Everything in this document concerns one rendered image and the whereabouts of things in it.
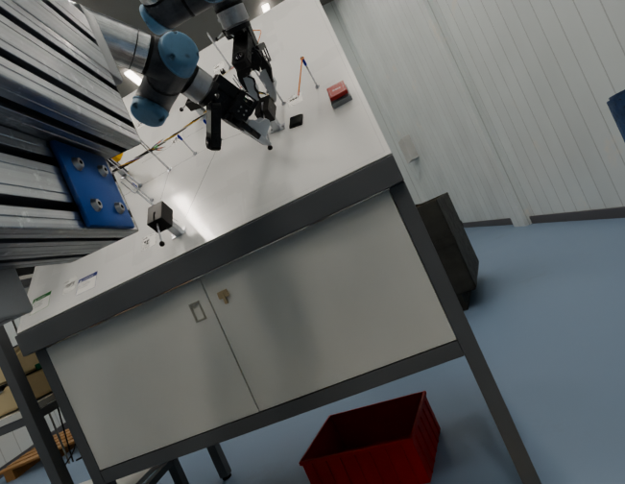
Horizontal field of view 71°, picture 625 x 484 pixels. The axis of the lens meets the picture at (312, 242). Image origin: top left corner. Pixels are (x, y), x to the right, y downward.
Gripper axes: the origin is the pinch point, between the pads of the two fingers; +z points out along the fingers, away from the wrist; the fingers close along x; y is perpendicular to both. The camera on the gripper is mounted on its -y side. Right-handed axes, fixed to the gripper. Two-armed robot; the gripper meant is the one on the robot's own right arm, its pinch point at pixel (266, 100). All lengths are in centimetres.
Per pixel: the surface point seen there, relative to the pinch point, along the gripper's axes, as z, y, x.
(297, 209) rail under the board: 21.8, -28.9, -7.4
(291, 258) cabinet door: 33.5, -31.1, -1.3
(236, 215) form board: 19.9, -26.7, 9.8
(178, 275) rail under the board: 27, -37, 27
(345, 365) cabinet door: 60, -43, -8
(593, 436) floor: 101, -39, -62
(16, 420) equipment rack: 50, -60, 89
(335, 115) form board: 9.4, -3.5, -17.9
